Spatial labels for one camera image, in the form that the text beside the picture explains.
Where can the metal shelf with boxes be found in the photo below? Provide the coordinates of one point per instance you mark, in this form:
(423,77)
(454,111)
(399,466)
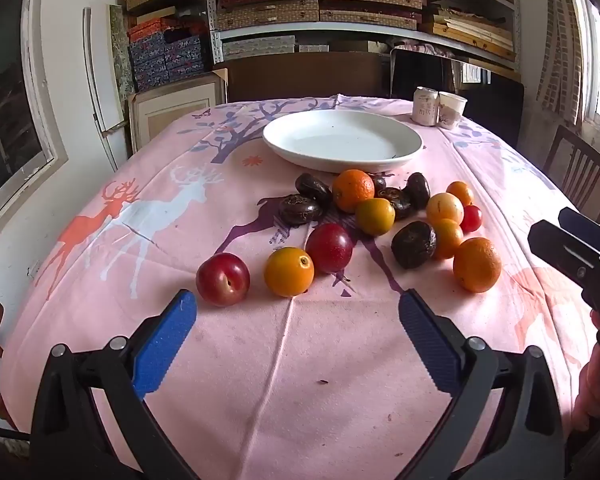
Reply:
(480,29)

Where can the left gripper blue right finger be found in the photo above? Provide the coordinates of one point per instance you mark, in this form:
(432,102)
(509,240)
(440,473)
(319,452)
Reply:
(433,339)

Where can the window left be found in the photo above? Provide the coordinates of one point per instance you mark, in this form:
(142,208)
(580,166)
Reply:
(30,143)

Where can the dark red plum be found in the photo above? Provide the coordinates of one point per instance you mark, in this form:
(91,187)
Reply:
(330,248)

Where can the white drink can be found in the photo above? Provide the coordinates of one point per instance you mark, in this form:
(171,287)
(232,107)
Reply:
(425,106)

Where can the pale yellow round fruit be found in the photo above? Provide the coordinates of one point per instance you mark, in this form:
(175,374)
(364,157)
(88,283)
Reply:
(445,206)

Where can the dark water chestnut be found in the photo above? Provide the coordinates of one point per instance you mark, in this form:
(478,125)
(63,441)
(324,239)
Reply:
(313,188)
(417,190)
(399,201)
(414,245)
(297,210)

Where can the blue patterned storage boxes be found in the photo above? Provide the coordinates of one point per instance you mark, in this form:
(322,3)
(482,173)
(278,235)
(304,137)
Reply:
(159,59)

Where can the white door panel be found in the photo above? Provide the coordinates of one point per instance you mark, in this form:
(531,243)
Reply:
(102,82)

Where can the white oval plate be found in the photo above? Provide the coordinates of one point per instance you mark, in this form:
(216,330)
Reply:
(337,140)

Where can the small orange fruit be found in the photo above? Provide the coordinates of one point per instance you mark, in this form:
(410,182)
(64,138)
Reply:
(462,191)
(449,237)

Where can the small dark water chestnut hidden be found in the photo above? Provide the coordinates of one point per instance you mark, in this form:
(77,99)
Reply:
(379,183)

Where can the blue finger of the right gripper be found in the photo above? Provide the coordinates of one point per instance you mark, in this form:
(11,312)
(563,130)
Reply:
(580,226)
(564,252)

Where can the yellow-green round fruit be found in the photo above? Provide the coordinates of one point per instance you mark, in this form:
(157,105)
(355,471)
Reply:
(375,216)

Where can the right hand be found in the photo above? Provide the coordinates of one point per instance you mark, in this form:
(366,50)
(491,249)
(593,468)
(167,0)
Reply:
(587,404)

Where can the dark wooden chair right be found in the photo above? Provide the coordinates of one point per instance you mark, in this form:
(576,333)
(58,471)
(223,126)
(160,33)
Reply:
(582,175)

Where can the pink deer tablecloth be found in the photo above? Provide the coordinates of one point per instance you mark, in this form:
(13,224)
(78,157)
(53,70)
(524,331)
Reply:
(311,376)

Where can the red cherry tomato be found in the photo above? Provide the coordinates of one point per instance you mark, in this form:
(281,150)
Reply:
(472,219)

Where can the large orange tangerine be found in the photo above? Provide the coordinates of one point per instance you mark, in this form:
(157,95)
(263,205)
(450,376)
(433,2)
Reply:
(350,188)

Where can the small orange fruit back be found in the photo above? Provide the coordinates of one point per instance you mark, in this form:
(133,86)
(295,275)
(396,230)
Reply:
(462,191)

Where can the patterned curtain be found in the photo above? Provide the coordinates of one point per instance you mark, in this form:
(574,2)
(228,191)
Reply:
(565,81)

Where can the yellow-orange round fruit front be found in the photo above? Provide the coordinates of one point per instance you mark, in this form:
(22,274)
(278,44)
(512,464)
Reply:
(288,272)

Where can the dark wooden cabinet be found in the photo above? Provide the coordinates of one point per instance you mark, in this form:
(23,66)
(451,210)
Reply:
(306,74)

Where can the white paper cup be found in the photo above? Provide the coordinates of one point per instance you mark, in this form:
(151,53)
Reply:
(451,109)

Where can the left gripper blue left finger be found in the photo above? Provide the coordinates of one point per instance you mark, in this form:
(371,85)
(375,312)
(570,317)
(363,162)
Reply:
(161,342)

